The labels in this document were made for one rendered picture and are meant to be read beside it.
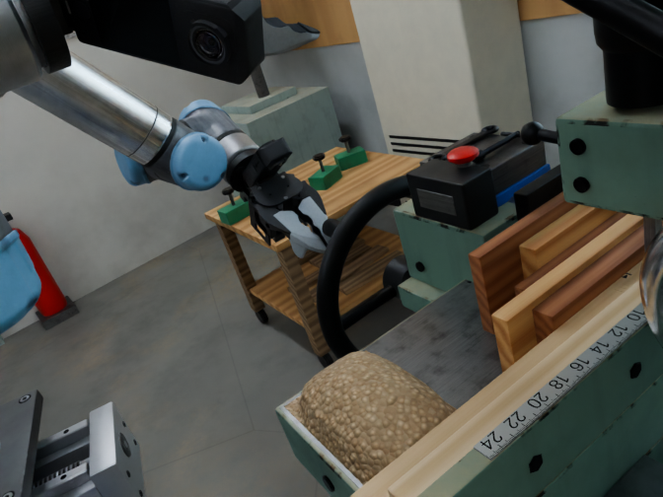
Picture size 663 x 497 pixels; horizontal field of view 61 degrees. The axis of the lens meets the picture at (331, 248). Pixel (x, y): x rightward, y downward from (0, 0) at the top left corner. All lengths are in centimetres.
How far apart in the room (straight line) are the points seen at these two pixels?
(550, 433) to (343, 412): 14
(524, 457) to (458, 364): 14
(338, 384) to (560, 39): 179
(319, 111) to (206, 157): 207
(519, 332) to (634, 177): 13
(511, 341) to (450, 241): 17
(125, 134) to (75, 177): 258
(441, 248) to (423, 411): 22
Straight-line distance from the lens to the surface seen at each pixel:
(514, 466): 36
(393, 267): 76
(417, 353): 50
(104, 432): 82
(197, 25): 31
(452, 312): 54
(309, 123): 276
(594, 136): 44
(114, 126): 73
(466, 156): 54
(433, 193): 55
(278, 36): 43
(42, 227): 332
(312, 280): 214
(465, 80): 199
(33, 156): 327
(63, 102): 72
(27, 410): 87
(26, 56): 35
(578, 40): 208
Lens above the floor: 121
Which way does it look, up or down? 26 degrees down
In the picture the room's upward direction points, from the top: 18 degrees counter-clockwise
